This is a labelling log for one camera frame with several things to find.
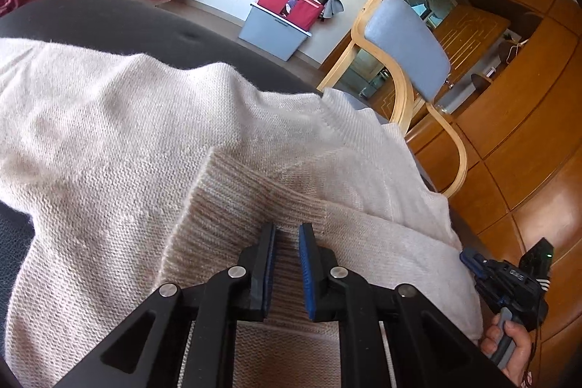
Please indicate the grey plastic storage box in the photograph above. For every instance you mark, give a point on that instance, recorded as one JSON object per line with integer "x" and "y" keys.
{"x": 268, "y": 35}

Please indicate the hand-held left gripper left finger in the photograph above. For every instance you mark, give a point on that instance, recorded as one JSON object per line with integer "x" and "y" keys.
{"x": 271, "y": 265}

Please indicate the wooden wardrobe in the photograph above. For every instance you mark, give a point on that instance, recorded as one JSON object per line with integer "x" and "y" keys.
{"x": 523, "y": 120}

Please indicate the black leather ottoman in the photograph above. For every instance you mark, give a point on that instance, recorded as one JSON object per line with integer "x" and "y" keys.
{"x": 113, "y": 24}

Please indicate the red fabric storage bag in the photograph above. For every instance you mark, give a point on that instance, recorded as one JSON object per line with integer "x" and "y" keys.
{"x": 291, "y": 4}

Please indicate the wooden chair with grey cushion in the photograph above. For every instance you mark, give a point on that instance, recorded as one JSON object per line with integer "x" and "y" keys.
{"x": 404, "y": 33}

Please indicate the wooden door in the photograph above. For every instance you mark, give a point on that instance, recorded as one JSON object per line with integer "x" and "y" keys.
{"x": 473, "y": 29}

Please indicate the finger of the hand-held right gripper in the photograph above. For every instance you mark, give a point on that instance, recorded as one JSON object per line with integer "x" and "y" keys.
{"x": 473, "y": 260}

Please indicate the person's right hand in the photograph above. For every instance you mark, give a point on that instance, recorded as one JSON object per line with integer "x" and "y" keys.
{"x": 520, "y": 345}

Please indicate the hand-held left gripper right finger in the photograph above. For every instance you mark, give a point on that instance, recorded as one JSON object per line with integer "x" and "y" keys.
{"x": 305, "y": 270}

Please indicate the beige knit sweater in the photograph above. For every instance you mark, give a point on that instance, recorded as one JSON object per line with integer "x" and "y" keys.
{"x": 113, "y": 133}

